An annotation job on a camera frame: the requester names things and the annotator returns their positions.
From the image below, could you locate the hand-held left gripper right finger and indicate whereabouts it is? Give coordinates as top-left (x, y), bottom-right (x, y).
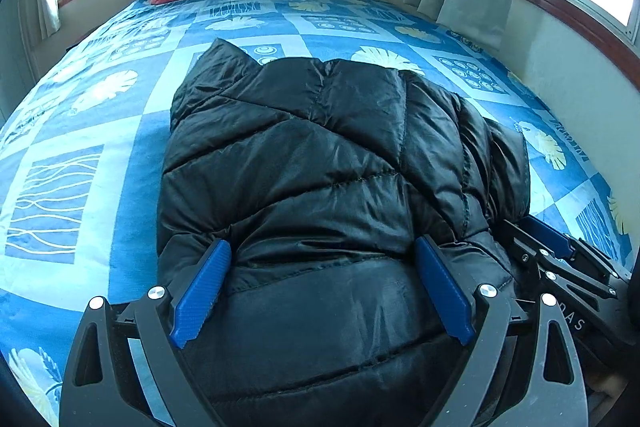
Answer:
top-left (414, 236), bottom-right (588, 427)

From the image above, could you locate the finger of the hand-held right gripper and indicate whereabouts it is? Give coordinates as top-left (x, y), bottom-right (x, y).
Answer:
top-left (522, 215), bottom-right (632, 281)
top-left (497, 219), bottom-right (615, 304)

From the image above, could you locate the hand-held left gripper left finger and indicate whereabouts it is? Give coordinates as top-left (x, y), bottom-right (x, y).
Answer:
top-left (59, 239), bottom-right (232, 427)

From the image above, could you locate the black puffer jacket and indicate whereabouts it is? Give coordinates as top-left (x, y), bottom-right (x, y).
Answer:
top-left (156, 38), bottom-right (532, 427)

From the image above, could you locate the blue patterned bedspread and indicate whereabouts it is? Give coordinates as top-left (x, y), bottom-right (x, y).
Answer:
top-left (0, 0), bottom-right (633, 427)

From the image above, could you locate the white wardrobe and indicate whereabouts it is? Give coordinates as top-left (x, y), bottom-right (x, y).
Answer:
top-left (0, 0), bottom-right (38, 122)

